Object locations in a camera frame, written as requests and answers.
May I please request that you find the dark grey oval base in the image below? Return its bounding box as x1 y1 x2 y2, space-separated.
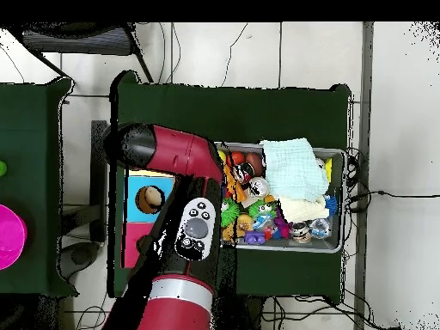
57 241 101 280

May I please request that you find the cream waffle cloth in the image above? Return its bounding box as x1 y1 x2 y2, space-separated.
277 194 331 223

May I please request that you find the shallow wire mesh bin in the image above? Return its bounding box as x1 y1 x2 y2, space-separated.
214 139 348 254

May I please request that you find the orange plastic brick block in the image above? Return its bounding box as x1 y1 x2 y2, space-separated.
223 164 248 204

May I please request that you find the brown football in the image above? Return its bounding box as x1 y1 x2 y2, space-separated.
245 151 265 179

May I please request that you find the black mesh chair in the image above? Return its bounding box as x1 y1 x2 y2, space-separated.
6 21 155 84

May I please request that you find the mint green waffle cloth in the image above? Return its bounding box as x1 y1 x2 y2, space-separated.
259 137 330 203

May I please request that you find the orange ball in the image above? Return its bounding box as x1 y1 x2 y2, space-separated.
227 150 246 168

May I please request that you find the black power cable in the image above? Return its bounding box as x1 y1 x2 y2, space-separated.
346 189 440 214

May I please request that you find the wooden box with three holes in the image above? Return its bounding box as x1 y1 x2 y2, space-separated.
121 168 177 270

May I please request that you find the dark green side tablecloth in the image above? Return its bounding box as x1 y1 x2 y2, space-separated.
0 76 79 298

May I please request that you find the crushed black drink can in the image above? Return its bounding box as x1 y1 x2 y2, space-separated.
233 162 256 185

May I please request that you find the green spiky toy with eyes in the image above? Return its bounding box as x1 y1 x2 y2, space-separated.
247 199 278 222

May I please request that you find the green spiky ball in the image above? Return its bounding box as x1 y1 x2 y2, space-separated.
220 198 241 229

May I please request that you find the pink round disc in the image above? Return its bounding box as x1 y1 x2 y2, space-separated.
0 204 28 271

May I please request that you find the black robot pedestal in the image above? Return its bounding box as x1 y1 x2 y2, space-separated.
219 293 267 330

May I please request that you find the black upright panel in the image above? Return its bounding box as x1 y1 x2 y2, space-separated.
89 119 108 243

